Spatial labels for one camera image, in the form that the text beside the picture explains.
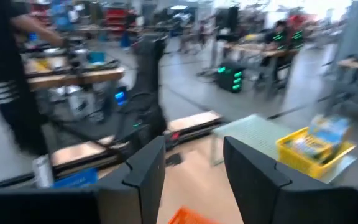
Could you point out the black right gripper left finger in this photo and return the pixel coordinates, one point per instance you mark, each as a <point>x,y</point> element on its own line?
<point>120,199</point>

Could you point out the orange plastic basket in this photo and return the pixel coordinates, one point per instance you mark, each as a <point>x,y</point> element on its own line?
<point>188,217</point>

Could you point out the green perforated metal shelf riser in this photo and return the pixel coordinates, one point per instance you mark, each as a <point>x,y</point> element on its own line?
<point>253,133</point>

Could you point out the computer tower green lights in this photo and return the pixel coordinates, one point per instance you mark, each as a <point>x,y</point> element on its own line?
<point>230,77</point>

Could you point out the wooden desk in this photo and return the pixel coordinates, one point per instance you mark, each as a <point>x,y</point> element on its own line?
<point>357,64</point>

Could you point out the blue plastic basket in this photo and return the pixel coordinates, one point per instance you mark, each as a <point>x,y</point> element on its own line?
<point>76,180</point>

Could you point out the red button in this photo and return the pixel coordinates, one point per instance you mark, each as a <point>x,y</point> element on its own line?
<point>175,136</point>

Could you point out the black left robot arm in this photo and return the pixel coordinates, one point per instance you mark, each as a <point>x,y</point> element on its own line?
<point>148,93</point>

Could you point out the yellow plastic basket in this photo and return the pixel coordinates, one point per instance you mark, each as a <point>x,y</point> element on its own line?
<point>300,163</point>

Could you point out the cluttered wooden workbench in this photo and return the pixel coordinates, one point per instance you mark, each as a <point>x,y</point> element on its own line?
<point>73,77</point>

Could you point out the red shelf rack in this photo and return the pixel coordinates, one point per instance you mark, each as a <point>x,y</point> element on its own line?
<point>115,15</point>

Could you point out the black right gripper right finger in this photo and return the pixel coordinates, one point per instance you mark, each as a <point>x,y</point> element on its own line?
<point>259,193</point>

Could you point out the computer tower blue lights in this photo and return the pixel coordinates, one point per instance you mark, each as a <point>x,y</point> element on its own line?
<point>120,96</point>

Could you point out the person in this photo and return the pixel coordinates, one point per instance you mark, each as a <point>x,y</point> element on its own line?
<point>278,34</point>
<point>8,77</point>

